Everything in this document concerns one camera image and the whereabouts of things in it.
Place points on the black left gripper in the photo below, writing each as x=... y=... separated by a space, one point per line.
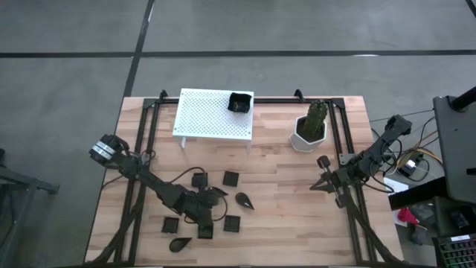
x=186 y=201

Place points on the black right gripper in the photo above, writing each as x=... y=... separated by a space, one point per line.
x=344 y=178

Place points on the black small square plate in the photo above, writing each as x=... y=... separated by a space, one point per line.
x=201 y=182
x=170 y=225
x=205 y=233
x=232 y=223
x=231 y=179

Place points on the black teardrop plate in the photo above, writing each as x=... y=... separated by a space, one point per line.
x=220 y=191
x=178 y=245
x=243 y=200

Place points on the black wavy square plate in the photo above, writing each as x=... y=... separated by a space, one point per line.
x=240 y=102

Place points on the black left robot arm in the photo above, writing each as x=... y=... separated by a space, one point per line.
x=148 y=178

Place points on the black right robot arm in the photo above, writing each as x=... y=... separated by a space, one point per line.
x=379 y=149

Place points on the white hexagonal plant pot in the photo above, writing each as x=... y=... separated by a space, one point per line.
x=295 y=141

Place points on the white paper sheet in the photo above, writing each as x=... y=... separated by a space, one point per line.
x=394 y=186

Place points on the green cactus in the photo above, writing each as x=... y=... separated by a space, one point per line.
x=316 y=119

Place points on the red object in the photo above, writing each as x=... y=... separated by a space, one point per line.
x=406 y=216

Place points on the black bar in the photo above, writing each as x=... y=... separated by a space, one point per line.
x=416 y=193

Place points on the white perforated shelf riser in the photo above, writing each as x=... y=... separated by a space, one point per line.
x=208 y=115

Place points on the dark grey pouch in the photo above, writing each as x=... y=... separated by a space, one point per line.
x=419 y=234

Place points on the black handheld device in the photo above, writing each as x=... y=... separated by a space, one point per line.
x=459 y=219

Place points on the backlit keyboard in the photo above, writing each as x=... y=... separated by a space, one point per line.
x=457 y=253

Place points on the black pole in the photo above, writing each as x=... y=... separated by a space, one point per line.
x=465 y=100

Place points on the grey metal stand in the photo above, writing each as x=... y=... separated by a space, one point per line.
x=29 y=184

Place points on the black aluminium table frame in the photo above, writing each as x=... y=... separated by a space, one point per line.
x=279 y=100

